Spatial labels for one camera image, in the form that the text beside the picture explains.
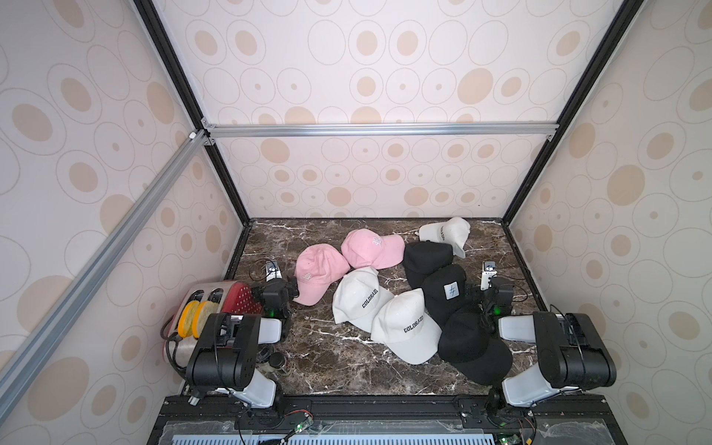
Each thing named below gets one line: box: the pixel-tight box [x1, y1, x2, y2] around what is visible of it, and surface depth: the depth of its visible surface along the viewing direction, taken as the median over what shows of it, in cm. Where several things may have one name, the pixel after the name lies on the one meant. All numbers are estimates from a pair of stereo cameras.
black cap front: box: [437, 310, 513, 386], surface depth 83 cm
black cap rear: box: [403, 240, 454, 289], surface depth 105 cm
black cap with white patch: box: [421, 264, 469, 327], surface depth 93 cm
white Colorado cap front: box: [370, 288, 443, 366], surface depth 87 cm
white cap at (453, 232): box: [418, 216, 471, 259], surface depth 108 cm
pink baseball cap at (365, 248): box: [341, 228, 406, 270], surface depth 105 cm
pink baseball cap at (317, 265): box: [292, 243, 351, 306], surface depth 99 cm
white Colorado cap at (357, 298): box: [331, 267, 395, 334], surface depth 91 cm
